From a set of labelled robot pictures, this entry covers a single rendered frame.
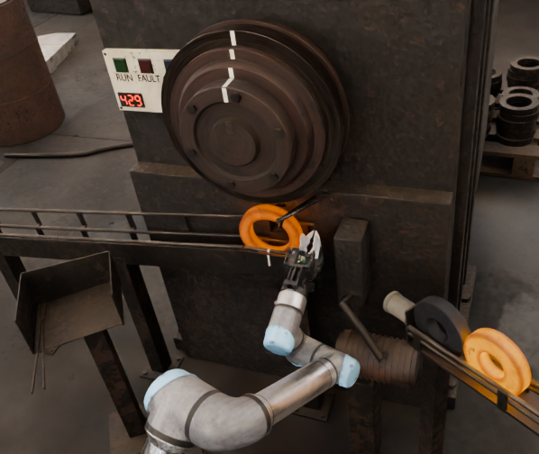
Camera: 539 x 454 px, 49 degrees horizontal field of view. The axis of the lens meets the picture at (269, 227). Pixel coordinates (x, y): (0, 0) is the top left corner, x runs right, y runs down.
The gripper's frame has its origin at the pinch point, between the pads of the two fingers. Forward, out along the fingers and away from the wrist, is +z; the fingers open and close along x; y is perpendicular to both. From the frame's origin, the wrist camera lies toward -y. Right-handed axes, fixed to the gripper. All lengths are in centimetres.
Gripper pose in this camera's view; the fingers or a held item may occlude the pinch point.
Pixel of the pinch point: (314, 236)
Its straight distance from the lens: 167.1
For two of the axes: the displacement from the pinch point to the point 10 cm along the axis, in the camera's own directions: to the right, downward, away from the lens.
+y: -2.3, -5.6, -8.0
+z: 2.9, -8.2, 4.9
